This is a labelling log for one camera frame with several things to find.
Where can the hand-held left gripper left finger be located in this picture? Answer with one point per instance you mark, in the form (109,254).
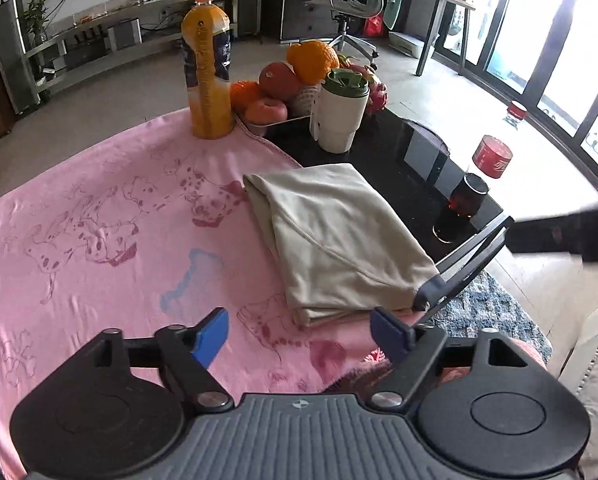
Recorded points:
(211,334)

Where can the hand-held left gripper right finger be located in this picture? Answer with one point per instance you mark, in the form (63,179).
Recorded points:
(386,331)

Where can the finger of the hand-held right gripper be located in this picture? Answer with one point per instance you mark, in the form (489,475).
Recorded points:
(426,296)
(474,240)

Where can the cream sweatshirt with navy trim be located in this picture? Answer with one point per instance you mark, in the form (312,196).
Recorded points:
(329,230)

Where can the cola bottle with red label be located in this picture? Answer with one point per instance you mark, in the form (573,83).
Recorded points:
(466,200)

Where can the blue grey patterned rug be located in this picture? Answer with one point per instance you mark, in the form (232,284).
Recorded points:
(494,310)

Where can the black glass table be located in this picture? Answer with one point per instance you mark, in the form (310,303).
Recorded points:
(394,150)

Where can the red capped container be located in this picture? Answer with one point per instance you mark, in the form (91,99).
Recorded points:
(516,110)

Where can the white cup with green lid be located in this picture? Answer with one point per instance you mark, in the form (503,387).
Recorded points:
(339,120)

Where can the pink dragon fruit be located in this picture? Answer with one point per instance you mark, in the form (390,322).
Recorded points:
(376,87)

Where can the pink printed blanket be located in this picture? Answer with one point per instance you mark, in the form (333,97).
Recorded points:
(104,185)

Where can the glass sliding doors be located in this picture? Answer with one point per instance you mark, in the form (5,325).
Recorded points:
(544,50)

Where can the white box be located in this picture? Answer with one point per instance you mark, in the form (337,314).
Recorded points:
(411,44)

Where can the metal fruit tray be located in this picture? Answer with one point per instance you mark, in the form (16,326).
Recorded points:
(279,127)

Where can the fruit in white foam net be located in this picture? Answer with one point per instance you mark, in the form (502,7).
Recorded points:
(304,100)

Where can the orange juice bottle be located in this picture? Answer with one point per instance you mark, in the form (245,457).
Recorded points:
(206,105)

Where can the red apple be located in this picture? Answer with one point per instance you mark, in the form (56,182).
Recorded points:
(265,110)
(279,81)

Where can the red bag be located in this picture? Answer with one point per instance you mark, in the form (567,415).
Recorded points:
(374,26)

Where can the small tangerine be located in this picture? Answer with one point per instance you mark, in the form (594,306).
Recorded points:
(245,95)

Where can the grey desk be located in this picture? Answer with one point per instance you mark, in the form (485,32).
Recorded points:
(444,0)

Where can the dark drawer cabinet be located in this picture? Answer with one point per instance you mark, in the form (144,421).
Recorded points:
(299,10)

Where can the small grey speaker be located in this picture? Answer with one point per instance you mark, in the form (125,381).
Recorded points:
(125,35)

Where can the grey television stand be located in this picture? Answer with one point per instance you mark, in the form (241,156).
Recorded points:
(129,10)

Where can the green potted plant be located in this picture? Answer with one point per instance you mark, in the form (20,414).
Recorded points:
(35,15)

